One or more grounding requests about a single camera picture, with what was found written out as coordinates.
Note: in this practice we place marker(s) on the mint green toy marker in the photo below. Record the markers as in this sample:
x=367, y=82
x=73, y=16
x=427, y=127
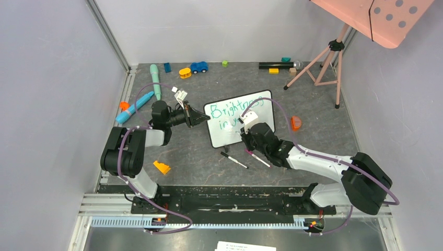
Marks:
x=154, y=71

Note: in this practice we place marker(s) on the dark blue block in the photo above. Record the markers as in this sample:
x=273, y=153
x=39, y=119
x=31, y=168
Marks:
x=167, y=68

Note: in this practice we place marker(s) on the light blue cable duct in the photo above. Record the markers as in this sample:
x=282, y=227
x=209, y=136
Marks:
x=149, y=223

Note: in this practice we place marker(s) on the blue toy marker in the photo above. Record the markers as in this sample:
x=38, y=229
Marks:
x=126, y=114

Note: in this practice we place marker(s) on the pink perforated panel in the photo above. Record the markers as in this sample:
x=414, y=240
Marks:
x=385, y=22

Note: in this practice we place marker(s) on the blue toy car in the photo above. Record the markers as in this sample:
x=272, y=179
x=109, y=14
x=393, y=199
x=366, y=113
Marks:
x=199, y=67

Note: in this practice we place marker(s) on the beige wooden block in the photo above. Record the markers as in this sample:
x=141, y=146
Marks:
x=292, y=71

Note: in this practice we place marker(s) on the white paper sheet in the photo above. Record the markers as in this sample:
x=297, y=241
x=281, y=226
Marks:
x=230, y=246

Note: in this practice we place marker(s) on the black cylinder tube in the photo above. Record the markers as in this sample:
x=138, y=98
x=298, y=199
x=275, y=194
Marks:
x=276, y=65

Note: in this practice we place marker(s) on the clear round bulb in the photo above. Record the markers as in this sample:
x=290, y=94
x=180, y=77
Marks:
x=298, y=65

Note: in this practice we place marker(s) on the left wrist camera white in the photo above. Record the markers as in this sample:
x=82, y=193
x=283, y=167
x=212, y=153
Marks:
x=180, y=95

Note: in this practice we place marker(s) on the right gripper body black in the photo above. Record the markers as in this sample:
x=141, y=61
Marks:
x=249, y=139

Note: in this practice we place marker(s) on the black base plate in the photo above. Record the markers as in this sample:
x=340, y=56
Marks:
x=231, y=204

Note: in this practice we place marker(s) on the orange rounded toy brick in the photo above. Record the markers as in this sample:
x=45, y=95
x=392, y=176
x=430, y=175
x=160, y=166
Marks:
x=296, y=123

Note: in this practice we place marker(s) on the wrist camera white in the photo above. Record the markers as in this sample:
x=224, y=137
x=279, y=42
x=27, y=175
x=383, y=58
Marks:
x=180, y=95
x=249, y=119

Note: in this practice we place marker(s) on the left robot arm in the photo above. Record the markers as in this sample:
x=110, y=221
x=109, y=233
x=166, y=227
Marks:
x=123, y=154

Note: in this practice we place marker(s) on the pink tripod stand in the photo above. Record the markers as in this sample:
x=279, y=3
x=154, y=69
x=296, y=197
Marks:
x=335, y=47

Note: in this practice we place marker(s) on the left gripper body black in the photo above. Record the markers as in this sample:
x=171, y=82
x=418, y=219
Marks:
x=183, y=116

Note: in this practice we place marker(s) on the yellow oval toy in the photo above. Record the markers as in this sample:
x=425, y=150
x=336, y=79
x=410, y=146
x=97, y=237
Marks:
x=185, y=73

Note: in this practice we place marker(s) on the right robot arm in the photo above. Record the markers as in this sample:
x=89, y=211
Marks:
x=358, y=180

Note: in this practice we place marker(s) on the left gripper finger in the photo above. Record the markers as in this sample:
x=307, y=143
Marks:
x=197, y=115
x=199, y=119

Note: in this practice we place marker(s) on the black capped whiteboard marker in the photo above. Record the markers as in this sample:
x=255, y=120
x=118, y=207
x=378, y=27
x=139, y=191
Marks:
x=234, y=160

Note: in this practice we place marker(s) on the orange wedge toy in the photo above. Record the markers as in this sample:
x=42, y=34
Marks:
x=163, y=168

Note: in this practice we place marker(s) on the purple capped whiteboard marker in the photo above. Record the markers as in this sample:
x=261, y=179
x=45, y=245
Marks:
x=257, y=158

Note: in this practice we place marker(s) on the small orange toy piece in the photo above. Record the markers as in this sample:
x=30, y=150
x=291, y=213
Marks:
x=124, y=106

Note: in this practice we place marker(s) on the white whiteboard black frame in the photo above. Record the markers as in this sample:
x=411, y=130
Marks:
x=224, y=126

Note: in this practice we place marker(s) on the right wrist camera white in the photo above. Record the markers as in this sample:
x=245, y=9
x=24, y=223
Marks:
x=249, y=119

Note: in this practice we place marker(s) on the yellow block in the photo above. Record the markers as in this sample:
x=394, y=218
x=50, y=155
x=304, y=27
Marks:
x=273, y=71

